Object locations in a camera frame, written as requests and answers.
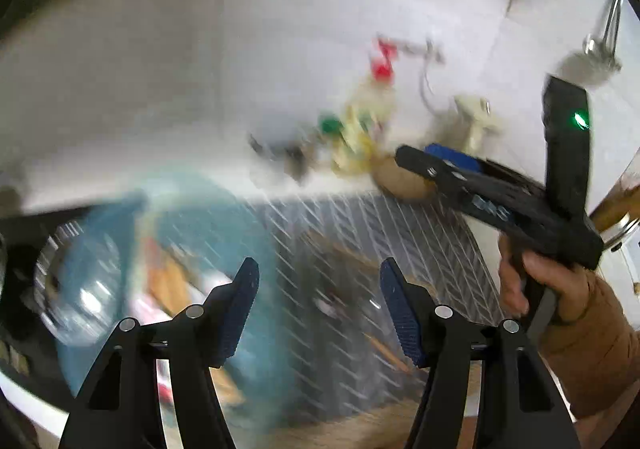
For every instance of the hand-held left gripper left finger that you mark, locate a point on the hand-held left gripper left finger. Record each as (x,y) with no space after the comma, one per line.
(237,309)

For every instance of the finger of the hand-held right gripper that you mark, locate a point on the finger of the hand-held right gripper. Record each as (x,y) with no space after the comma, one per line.
(455,156)
(425,164)

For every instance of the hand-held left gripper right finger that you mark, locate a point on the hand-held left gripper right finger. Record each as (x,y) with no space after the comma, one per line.
(400,314)

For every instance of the translucent blue plastic basin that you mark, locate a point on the translucent blue plastic basin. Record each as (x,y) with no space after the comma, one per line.
(265,279)

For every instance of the wooden spatula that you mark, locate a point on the wooden spatula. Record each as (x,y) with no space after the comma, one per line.
(167,279)

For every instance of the person's right hand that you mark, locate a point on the person's right hand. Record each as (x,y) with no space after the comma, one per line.
(565,289)

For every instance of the brown ceramic plate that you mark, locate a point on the brown ceramic plate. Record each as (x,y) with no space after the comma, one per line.
(400,179)

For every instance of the grey chevron lace-trimmed mat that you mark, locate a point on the grey chevron lace-trimmed mat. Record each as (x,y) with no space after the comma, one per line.
(450,269)

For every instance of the yellow dish soap bottle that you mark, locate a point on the yellow dish soap bottle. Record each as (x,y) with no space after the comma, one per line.
(362,129)

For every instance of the light wooden chopstick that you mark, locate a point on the light wooden chopstick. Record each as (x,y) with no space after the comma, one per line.
(345,251)

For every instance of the green-capped spice jar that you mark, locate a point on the green-capped spice jar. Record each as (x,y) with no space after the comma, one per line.
(331,126)

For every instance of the metal faucet sprayer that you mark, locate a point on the metal faucet sprayer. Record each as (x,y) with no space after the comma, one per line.
(590,64)

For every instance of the silver-capped spice jar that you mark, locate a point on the silver-capped spice jar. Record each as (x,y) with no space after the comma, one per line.
(296,159)

